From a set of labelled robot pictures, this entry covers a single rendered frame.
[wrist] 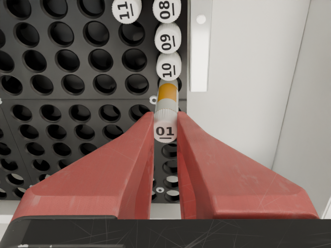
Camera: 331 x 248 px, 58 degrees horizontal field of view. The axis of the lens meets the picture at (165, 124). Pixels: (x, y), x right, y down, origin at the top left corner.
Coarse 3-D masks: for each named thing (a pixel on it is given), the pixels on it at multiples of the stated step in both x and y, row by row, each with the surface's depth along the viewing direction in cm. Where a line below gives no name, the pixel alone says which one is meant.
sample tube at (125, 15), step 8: (120, 0) 13; (128, 0) 13; (136, 0) 13; (112, 8) 13; (120, 8) 13; (128, 8) 13; (136, 8) 13; (120, 16) 13; (128, 16) 13; (136, 16) 13
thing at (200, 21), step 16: (192, 0) 19; (208, 0) 19; (192, 16) 19; (208, 16) 19; (192, 32) 20; (208, 32) 20; (192, 48) 20; (208, 48) 20; (192, 64) 21; (208, 64) 21; (192, 80) 22
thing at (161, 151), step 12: (180, 0) 14; (180, 12) 14; (156, 24) 14; (180, 24) 14; (156, 48) 15; (180, 48) 15; (156, 60) 16; (156, 72) 16; (156, 84) 16; (180, 84) 16; (180, 96) 17; (180, 108) 17; (168, 156) 19; (168, 168) 21
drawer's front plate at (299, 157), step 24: (312, 0) 19; (312, 24) 19; (312, 48) 19; (312, 72) 19; (312, 96) 19; (288, 120) 24; (312, 120) 19; (288, 144) 24; (312, 144) 19; (288, 168) 24; (312, 168) 19; (312, 192) 19
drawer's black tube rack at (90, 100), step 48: (0, 0) 14; (48, 0) 17; (96, 0) 17; (144, 0) 14; (0, 48) 16; (48, 48) 16; (96, 48) 15; (144, 48) 15; (0, 96) 17; (48, 96) 17; (96, 96) 17; (144, 96) 17; (0, 144) 23; (48, 144) 19; (96, 144) 19; (0, 192) 23
